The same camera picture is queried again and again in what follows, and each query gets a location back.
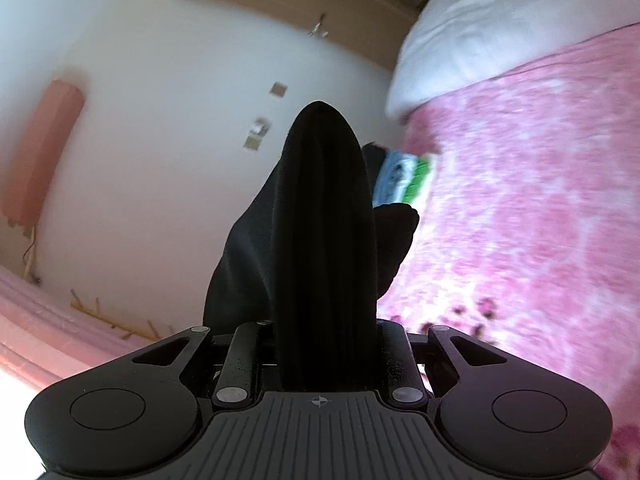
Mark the pink wall heater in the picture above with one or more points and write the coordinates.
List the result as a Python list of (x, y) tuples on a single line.
[(40, 155)]

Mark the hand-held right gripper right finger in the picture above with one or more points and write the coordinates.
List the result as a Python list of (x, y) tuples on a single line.
[(401, 355)]

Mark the white folded garment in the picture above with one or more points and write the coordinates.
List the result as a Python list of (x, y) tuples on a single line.
[(410, 177)]

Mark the bed with pink floral sheet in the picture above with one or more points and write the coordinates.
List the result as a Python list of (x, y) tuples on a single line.
[(525, 220)]

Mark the yellow sticks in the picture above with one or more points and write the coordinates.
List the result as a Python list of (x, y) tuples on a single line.
[(100, 310)]

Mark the brown wooden door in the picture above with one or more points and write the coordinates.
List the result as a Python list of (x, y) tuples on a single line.
[(310, 5)]

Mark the black pants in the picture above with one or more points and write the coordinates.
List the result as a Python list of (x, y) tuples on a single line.
[(325, 240)]

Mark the light blue folded garment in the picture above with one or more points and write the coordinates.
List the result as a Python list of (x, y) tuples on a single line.
[(392, 175)]

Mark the white striped quilt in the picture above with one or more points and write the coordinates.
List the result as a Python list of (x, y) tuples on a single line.
[(490, 25)]

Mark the wall socket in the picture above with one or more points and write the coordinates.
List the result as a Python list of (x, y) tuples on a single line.
[(256, 134)]

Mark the green folded garment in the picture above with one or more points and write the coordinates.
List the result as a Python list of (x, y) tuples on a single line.
[(424, 177)]

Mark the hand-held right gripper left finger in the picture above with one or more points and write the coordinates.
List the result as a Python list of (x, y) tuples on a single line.
[(245, 355)]

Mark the square wall switch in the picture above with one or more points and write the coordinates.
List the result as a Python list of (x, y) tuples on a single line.
[(279, 89)]

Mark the pink cloth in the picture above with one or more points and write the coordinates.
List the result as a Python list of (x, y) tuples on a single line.
[(55, 325)]

